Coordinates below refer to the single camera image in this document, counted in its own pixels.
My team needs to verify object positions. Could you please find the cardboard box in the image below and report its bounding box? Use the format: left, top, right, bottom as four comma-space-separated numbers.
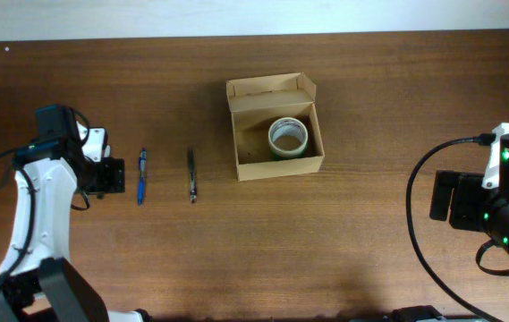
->
226, 72, 325, 181

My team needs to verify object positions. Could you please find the green tape roll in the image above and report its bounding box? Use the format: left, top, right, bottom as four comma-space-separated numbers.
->
269, 136, 308, 160

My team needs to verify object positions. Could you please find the beige masking tape roll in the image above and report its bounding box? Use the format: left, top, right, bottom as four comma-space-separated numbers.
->
267, 117, 309, 159

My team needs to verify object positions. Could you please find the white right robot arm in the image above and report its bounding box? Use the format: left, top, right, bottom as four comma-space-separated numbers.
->
429, 123, 509, 276

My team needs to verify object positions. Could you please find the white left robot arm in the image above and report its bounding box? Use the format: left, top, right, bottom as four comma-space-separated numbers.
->
0, 105, 151, 321

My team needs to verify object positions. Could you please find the blue ballpoint pen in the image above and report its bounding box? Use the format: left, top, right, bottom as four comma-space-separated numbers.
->
137, 148, 147, 206

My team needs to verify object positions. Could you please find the black ballpoint pen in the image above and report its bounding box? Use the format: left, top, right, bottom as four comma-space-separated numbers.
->
187, 148, 198, 204

